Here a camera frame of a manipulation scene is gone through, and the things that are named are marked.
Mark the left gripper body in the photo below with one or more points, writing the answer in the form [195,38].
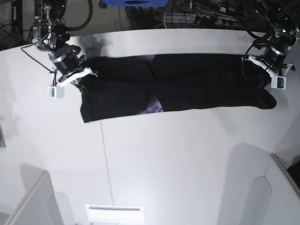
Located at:
[271,62]

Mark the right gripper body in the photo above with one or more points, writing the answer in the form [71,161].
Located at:
[70,65]

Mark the black T-shirt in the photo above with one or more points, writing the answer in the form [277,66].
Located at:
[130,85]

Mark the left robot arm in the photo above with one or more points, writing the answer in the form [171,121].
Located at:
[283,33]

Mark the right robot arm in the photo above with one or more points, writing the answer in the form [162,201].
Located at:
[50,34]

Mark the blue box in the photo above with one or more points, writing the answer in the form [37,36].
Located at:
[142,3]

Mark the white power strip with plugs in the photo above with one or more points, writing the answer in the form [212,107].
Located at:
[204,20]

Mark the black keyboard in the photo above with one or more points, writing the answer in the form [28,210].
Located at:
[294,172]

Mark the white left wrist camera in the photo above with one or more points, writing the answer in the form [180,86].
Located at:
[278,82]

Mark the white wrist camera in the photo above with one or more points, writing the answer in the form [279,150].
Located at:
[55,92]
[278,82]

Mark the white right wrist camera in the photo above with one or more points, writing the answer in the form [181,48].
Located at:
[55,92]

